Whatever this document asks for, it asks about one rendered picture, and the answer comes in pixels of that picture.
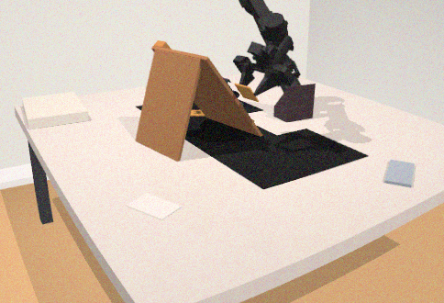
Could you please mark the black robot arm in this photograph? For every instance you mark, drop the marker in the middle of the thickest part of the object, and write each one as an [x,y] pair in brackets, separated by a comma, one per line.
[273,29]

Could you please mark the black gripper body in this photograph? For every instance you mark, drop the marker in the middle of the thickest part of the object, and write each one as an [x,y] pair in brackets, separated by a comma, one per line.
[282,72]

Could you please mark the white flat card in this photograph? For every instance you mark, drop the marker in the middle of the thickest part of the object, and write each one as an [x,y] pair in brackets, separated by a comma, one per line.
[153,206]

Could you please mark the cream flat block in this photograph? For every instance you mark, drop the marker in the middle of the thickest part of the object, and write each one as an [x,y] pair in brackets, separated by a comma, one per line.
[53,110]

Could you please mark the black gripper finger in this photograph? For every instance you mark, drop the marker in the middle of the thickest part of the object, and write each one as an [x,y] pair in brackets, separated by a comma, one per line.
[269,81]
[246,75]

